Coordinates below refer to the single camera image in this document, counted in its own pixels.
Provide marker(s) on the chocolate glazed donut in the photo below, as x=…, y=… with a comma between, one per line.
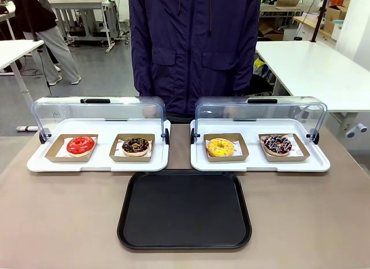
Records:
x=135, y=146

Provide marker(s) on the flat cardboard box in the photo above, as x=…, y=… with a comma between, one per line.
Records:
x=287, y=2

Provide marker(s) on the red glazed donut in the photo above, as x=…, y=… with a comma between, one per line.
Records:
x=81, y=146

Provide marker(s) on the black tripod stand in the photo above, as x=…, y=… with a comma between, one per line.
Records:
x=321, y=11

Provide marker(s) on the black plastic serving tray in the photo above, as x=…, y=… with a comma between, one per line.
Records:
x=185, y=211

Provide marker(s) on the white display tray base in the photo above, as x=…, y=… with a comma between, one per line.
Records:
x=98, y=165
x=260, y=166

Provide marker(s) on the white side table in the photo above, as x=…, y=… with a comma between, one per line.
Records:
x=318, y=72
x=14, y=53

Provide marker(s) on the clear plastic display lid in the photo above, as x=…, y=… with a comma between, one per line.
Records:
x=260, y=110
x=98, y=110

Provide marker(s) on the dark purple drizzled donut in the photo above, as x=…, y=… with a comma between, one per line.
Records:
x=276, y=145

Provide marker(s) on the grey metal workbench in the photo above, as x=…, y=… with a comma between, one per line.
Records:
x=86, y=14

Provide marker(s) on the brown cardboard donut box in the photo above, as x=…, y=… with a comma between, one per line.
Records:
x=242, y=153
x=300, y=154
x=56, y=153
x=115, y=157

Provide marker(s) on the open cardboard box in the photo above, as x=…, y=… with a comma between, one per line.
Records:
x=270, y=31
x=335, y=18

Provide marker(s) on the person in grey trousers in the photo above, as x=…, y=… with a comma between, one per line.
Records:
x=55, y=40

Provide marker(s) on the person in navy jacket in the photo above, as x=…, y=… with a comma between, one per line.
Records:
x=193, y=43

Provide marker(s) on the yellow sprinkled donut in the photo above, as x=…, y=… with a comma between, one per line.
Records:
x=221, y=147

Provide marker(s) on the wooden top workbench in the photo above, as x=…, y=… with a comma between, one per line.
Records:
x=315, y=26

